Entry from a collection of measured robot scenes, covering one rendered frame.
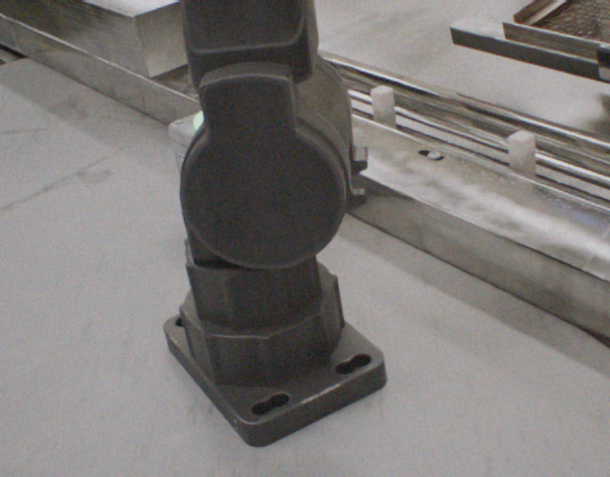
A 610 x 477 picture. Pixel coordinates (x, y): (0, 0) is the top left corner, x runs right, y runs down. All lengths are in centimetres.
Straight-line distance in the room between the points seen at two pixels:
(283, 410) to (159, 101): 44
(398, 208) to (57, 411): 24
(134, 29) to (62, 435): 42
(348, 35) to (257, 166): 61
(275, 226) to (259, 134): 5
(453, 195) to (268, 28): 22
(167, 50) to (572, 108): 35
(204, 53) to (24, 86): 65
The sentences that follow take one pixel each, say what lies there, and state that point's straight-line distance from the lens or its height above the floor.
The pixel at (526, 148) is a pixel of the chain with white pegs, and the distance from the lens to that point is 67.
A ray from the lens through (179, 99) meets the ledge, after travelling 85.
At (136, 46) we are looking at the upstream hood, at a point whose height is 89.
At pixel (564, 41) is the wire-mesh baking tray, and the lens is 75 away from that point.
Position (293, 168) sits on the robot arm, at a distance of 45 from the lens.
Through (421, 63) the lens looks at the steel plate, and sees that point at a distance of 95.
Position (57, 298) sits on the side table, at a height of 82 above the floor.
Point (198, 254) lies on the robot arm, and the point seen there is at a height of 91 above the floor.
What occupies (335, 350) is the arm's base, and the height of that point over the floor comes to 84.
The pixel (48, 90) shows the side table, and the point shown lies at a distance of 106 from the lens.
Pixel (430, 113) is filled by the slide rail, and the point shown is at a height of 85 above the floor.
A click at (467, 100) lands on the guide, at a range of 75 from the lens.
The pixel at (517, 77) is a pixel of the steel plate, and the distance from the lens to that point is 90.
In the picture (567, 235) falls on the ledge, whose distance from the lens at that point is 58.
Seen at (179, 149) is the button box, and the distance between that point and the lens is 70.
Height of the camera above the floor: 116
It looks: 30 degrees down
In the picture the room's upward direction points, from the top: 10 degrees counter-clockwise
